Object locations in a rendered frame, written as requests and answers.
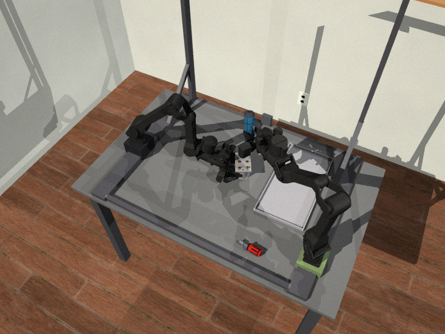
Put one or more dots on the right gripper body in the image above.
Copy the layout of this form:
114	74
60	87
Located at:
222	167

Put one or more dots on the white shallow rectangular tray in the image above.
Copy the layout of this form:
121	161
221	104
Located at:
292	203

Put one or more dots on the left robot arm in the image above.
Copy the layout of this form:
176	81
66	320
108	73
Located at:
315	241

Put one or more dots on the blue electric nut driver barrel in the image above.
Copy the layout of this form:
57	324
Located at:
249	123

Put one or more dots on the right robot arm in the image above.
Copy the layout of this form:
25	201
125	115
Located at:
200	148

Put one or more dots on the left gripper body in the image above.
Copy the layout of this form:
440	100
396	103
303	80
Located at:
245	149

